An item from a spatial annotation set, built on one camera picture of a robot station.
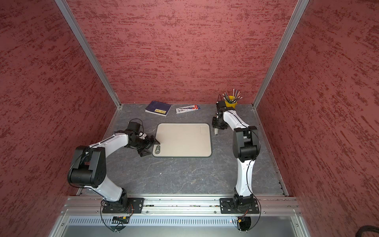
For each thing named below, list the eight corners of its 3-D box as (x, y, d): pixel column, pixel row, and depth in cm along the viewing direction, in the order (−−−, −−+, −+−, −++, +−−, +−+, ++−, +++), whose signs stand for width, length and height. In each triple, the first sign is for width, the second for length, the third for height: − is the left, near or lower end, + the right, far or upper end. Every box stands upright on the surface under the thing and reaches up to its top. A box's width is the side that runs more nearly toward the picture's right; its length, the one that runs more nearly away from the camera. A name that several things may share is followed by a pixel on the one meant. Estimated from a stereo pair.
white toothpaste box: (176, 114, 117) (176, 112, 116) (175, 110, 120) (175, 108, 119) (199, 109, 121) (199, 107, 119) (197, 105, 124) (198, 103, 122)
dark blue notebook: (145, 111, 119) (144, 110, 117) (152, 101, 126) (151, 100, 124) (165, 116, 115) (165, 115, 114) (171, 106, 123) (171, 104, 121)
